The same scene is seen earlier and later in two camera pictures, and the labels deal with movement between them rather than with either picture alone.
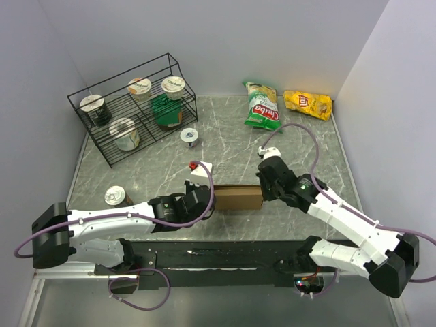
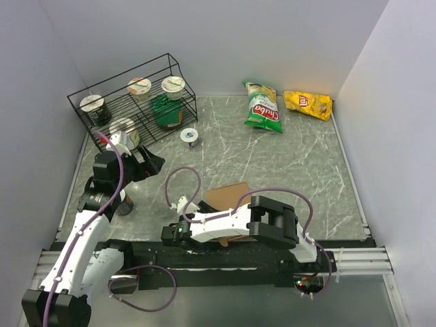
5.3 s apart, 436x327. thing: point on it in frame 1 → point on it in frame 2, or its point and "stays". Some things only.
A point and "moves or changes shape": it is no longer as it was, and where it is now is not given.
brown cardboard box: x=238 y=197 moves or changes shape
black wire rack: x=125 y=113 stays
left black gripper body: x=191 y=187 → x=133 y=170
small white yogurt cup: x=189 y=135 stays
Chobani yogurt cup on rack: x=174 y=86 stays
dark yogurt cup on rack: x=95 y=104 stays
